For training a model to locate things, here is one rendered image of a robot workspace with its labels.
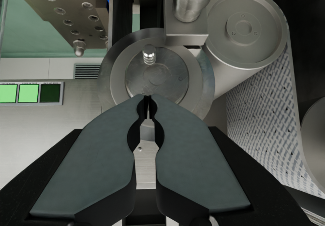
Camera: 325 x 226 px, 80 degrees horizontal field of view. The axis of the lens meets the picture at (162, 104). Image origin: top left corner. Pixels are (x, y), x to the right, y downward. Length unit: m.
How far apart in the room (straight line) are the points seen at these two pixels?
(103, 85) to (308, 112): 0.27
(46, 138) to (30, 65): 3.02
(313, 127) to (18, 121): 0.67
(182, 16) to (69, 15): 0.36
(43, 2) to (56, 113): 0.29
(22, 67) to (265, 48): 3.54
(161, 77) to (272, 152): 0.21
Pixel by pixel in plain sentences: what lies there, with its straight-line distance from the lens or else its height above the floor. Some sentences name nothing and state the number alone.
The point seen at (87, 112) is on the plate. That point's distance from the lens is 0.60.
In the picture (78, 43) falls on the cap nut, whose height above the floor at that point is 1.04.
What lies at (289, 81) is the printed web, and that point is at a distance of 0.31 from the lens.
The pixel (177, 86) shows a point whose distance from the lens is 0.22.
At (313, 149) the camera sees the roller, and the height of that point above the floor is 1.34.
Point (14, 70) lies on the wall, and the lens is 3.72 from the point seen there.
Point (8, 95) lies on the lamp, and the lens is 0.70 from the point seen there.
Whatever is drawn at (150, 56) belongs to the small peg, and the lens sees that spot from 0.21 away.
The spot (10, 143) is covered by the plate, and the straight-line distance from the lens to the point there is 0.69.
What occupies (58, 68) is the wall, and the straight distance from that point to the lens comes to 3.41.
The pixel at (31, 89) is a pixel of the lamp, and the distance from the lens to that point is 0.67.
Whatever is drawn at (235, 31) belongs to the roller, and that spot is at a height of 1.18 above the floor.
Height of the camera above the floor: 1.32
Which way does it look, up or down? 10 degrees down
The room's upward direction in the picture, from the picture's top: 179 degrees clockwise
